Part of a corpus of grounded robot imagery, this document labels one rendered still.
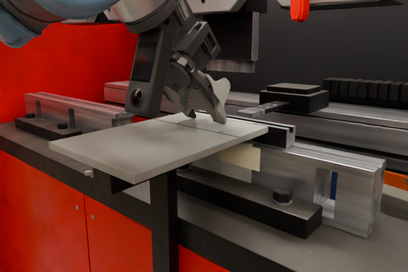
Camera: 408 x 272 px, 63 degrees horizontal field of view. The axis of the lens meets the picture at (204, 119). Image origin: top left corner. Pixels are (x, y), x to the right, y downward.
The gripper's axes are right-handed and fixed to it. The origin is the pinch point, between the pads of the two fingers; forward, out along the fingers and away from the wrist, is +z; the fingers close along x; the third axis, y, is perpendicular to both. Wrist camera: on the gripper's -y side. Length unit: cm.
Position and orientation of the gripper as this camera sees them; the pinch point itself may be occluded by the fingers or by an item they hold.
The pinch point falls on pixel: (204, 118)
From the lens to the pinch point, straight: 55.0
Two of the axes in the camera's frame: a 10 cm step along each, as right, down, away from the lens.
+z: 4.2, 6.3, 6.5
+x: -7.6, -1.4, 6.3
